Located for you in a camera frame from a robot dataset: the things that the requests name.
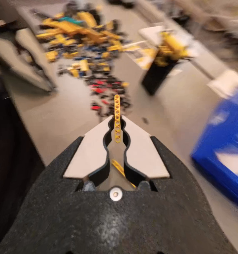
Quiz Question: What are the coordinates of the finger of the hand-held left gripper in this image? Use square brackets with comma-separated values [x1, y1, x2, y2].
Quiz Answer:
[15, 28, 57, 91]
[0, 37, 53, 93]

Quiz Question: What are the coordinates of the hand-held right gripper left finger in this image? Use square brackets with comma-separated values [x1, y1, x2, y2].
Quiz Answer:
[63, 115, 114, 186]

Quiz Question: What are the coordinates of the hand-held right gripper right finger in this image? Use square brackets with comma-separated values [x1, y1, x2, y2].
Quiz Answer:
[121, 115, 170, 186]

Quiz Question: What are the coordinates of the yellow thin beam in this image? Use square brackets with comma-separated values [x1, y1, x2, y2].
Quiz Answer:
[112, 159, 136, 188]
[114, 94, 122, 143]

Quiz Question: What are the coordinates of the pile of grey blue parts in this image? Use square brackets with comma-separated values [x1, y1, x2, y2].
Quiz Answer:
[45, 46, 131, 80]

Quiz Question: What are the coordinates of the pile of yellow holed beams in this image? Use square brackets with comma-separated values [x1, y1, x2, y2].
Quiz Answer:
[36, 11, 131, 60]

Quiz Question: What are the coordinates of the pile of black red pins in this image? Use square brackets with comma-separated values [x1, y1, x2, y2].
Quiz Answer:
[85, 75, 132, 118]

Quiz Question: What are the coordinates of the blue plastic bin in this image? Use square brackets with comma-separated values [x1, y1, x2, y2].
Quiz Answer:
[191, 85, 238, 213]

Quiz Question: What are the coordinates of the black yellow brick model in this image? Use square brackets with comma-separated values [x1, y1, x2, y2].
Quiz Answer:
[141, 32, 193, 96]

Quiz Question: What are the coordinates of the yellow grey sticker sheet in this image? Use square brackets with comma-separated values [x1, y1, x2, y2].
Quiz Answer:
[122, 39, 192, 70]

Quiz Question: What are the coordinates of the white printed paper sheet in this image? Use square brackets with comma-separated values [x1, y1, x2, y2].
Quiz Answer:
[207, 70, 238, 99]

